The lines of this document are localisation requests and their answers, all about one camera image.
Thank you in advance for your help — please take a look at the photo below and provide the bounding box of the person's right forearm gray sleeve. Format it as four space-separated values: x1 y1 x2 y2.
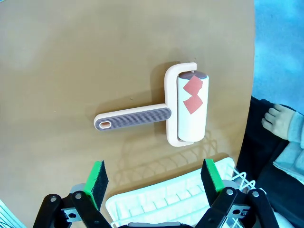
287 110 304 144

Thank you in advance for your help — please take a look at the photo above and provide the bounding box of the white slotted base panel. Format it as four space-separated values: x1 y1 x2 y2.
0 199 27 228

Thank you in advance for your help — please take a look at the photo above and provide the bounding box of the person's right hand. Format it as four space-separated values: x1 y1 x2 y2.
261 104 297 141

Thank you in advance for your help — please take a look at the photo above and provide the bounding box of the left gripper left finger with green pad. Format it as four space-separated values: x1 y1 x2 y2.
33 161 112 228

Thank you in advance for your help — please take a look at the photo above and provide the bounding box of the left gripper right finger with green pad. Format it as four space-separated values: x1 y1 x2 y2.
192 158 278 228

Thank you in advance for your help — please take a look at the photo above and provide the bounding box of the white plastic basket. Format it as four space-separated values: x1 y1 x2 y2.
104 157 238 228

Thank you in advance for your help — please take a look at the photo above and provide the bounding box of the pink lint roller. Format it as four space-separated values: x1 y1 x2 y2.
94 62 210 147

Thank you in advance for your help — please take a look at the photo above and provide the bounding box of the person's body gray hoodie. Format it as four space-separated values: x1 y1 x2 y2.
236 96 304 228

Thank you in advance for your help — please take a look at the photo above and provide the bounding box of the red square paper piece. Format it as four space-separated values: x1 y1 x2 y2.
183 76 204 97
182 94 204 114

